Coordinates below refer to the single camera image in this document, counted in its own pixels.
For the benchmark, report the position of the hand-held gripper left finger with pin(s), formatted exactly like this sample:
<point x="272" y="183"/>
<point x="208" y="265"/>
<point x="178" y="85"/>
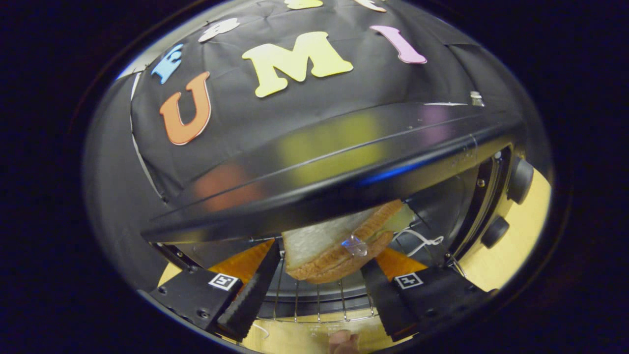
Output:
<point x="253" y="295"/>

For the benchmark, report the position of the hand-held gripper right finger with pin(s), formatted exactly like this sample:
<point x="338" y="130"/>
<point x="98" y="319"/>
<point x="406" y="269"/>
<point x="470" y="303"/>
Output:
<point x="388" y="305"/>

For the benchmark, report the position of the green label drink bottle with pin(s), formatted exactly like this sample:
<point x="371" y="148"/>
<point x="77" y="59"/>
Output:
<point x="476" y="98"/>

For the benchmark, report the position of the toy sandwich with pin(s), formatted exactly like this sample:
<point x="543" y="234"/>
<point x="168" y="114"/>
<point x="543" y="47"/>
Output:
<point x="319" y="241"/>

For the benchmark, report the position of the black toaster oven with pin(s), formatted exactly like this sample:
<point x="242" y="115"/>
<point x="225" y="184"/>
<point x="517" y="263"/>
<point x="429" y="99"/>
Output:
<point x="344" y="172"/>

